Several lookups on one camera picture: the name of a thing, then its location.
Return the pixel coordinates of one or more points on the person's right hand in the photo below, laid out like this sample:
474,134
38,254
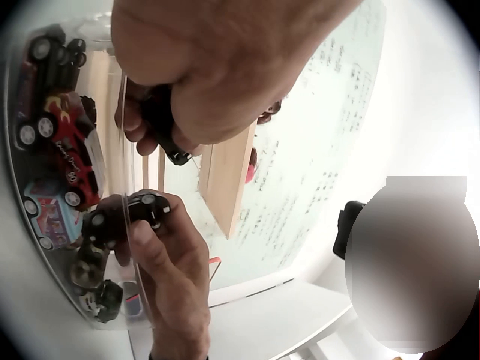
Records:
176,281

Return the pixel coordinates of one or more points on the person's left hand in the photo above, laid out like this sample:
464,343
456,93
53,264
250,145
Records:
210,56

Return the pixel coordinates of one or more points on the person's left fingers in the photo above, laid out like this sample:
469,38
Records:
131,120

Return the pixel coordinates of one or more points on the person's right fingers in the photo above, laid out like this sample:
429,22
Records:
110,202

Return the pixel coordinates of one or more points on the person's right thumb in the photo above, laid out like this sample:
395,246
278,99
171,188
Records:
146,232

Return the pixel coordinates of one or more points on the person's left thumb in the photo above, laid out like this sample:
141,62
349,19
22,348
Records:
225,112

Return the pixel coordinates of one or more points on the black toy car white wheels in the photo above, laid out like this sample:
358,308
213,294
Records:
108,221

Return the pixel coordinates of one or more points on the small black toy car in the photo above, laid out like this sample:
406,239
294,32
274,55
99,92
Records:
161,123

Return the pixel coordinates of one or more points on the pink and red object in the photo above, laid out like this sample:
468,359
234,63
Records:
251,168

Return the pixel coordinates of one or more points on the light blue toy van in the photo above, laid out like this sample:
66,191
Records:
48,213

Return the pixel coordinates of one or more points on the red toy car with flames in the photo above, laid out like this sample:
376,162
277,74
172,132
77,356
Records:
71,142

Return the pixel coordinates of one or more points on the light wooden shelf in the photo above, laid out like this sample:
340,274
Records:
225,180

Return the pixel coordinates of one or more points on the black and white toy car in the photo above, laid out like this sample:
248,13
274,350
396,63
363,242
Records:
105,300

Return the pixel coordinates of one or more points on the clear plastic container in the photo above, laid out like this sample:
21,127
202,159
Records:
22,157

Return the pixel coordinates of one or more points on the dark big-wheeled toy truck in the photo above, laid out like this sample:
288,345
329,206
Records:
48,63

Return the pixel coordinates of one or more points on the whiteboard with writing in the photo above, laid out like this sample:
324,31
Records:
318,150

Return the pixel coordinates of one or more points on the black wrist band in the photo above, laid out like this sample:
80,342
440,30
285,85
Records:
176,357

